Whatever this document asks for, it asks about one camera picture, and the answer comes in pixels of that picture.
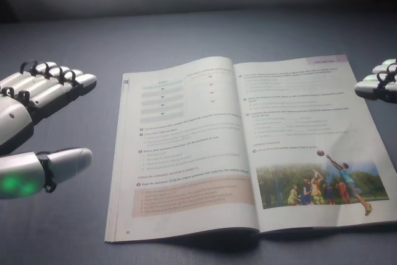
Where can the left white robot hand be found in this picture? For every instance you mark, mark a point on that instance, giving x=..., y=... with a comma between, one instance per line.
x=18, y=103

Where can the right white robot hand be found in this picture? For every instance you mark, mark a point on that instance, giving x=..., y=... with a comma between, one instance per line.
x=381, y=86

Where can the textbook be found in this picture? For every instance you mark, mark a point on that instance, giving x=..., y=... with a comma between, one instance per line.
x=217, y=153

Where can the grey table cloth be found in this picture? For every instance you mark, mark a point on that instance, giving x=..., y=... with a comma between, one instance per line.
x=198, y=38

